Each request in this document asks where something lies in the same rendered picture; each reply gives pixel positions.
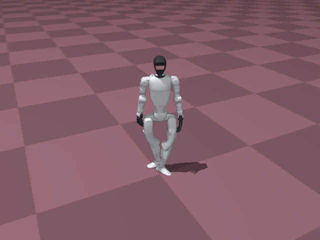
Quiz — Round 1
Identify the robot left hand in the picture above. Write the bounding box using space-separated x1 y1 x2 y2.
176 115 183 133

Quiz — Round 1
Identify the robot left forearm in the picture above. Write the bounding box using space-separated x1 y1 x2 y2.
175 96 184 119

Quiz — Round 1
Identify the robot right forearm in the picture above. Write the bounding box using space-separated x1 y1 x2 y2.
136 96 145 118

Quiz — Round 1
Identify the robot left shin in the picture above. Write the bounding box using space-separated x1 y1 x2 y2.
160 146 173 169

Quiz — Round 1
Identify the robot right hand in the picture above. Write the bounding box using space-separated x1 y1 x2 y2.
136 114 144 127

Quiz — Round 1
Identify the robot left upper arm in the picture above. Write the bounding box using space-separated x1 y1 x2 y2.
170 76 182 103

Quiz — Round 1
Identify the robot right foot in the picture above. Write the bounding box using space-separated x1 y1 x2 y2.
147 159 161 169

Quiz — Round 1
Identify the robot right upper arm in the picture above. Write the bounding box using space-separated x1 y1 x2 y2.
139 76 150 103

